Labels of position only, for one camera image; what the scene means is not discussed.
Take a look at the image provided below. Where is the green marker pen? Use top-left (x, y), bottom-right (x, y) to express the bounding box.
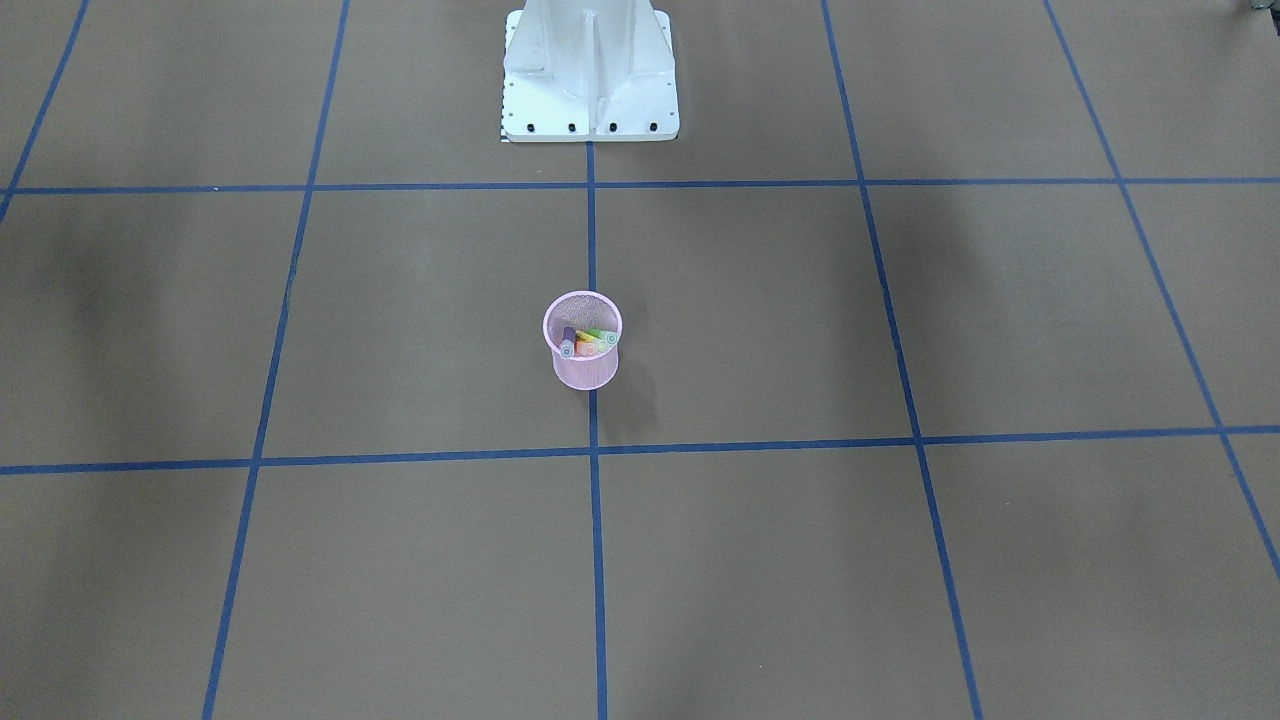
top-left (585, 327), bottom-right (620, 347)

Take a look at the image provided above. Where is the pink mesh pen holder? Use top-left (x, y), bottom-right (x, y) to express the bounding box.
top-left (541, 290), bottom-right (625, 391)

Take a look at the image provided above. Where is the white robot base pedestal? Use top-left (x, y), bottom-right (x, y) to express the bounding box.
top-left (500, 1), bottom-right (681, 143)

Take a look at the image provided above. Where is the purple marker pen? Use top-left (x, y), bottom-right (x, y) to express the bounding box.
top-left (558, 325), bottom-right (579, 357)

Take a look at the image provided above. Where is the yellow marker pen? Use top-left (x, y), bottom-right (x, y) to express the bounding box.
top-left (575, 331), bottom-right (612, 357)

